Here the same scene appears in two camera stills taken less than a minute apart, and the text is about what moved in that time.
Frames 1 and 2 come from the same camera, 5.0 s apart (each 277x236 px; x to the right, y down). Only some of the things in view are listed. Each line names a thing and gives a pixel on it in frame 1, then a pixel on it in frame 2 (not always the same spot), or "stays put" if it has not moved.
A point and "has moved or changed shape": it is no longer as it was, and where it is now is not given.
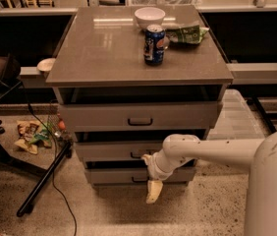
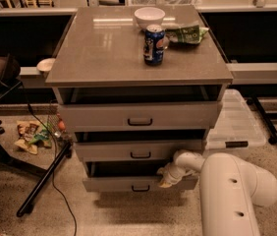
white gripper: [157, 172] to [171, 175]
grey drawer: [135, 176] has moved or changed shape
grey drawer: [140, 116] stays put
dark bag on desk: [4, 67] stays put
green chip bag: [191, 34] stays put
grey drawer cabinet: [127, 78] stays put
